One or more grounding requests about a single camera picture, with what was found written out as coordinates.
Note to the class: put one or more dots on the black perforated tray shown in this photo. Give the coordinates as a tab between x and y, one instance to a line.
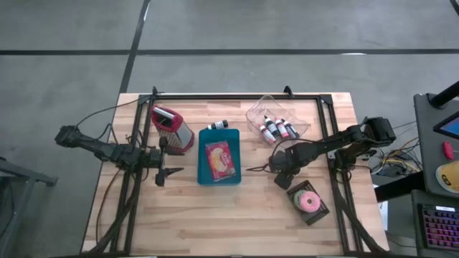
315	218

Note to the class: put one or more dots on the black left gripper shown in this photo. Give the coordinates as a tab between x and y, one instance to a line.
159	159

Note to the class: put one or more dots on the backlit keyboard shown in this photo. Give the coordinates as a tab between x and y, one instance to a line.
441	227

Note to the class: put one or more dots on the black frame clamp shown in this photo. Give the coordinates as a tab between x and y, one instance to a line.
155	90
288	91

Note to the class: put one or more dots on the teal plastic bin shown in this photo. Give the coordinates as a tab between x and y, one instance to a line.
218	136

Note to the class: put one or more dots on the white paper sheet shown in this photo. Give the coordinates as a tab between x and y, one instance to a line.
383	213

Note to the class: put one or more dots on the grey cart top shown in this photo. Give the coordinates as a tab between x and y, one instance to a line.
426	143

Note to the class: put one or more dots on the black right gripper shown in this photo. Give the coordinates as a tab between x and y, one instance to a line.
287	161

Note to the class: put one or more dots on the black food colouring bottle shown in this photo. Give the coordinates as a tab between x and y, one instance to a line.
219	124
291	130
272	127

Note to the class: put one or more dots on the black cart beam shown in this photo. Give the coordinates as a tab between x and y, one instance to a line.
398	186

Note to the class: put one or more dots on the black metal table frame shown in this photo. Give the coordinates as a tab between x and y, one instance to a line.
233	96

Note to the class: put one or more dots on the tablet screen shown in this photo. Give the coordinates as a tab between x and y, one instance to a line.
450	127

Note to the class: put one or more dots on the red steel box grater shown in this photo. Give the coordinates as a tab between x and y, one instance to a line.
179	132

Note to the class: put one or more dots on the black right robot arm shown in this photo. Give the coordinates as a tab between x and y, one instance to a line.
333	145

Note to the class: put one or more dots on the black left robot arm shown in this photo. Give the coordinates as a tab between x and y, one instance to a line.
107	152

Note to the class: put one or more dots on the clear plastic bin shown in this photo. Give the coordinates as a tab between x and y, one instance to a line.
258	111

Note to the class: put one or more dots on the grey metal stand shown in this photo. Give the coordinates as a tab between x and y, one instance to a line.
21	175

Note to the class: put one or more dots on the black pole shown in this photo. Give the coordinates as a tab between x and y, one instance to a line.
444	95

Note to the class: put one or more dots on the red snack packet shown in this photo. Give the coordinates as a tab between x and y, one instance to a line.
218	161

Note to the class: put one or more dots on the pink frosted toy donut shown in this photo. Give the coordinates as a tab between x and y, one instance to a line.
312	208

